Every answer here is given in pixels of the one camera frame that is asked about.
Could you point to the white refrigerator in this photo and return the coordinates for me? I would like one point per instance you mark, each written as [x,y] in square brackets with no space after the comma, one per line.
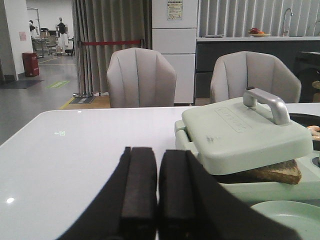
[174,35]

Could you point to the mint green breakfast maker base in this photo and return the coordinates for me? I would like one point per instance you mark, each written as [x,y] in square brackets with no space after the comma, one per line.
[306,190]

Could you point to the mint green sandwich maker lid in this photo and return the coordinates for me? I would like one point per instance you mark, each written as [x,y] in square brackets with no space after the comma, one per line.
[243,133]

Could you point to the orange shrimp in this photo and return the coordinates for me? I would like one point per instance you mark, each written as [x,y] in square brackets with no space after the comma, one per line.
[315,132]

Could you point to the grey curtain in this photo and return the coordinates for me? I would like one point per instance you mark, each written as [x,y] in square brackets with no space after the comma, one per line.
[106,21]

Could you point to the right silver control knob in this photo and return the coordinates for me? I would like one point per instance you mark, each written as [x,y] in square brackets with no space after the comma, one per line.
[316,161]

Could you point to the red barrier belt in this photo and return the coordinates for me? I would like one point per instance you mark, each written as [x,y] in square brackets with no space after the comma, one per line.
[111,43]

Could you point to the beige cushion at right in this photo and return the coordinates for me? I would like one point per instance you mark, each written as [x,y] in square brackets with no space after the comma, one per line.
[316,96]

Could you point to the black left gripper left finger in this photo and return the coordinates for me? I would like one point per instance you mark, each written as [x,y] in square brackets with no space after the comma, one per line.
[125,208]

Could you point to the silver faucet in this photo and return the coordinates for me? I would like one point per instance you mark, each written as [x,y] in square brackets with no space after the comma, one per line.
[288,13]

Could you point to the black round frying pan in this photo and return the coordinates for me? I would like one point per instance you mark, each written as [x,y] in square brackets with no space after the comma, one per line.
[307,120]

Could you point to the beige upholstered chair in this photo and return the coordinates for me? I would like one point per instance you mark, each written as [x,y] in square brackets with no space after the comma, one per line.
[233,73]
[139,77]

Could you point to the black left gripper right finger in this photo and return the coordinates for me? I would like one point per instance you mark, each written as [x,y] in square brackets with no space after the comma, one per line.
[194,206]

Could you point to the fruit plate on counter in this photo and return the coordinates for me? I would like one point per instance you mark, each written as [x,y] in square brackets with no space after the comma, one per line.
[257,33]

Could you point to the bread slice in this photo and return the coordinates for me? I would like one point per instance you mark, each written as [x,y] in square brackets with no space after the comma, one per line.
[286,172]

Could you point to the red trash bin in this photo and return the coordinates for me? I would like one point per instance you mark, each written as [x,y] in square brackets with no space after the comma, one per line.
[30,64]

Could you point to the right beige upholstered chair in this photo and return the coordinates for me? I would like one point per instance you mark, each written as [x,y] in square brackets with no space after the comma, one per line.
[233,73]

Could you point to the left beige upholstered chair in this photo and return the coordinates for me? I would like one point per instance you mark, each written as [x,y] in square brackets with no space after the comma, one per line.
[139,77]

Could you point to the mint green round plate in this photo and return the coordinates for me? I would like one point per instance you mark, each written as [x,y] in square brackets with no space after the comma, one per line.
[302,217]

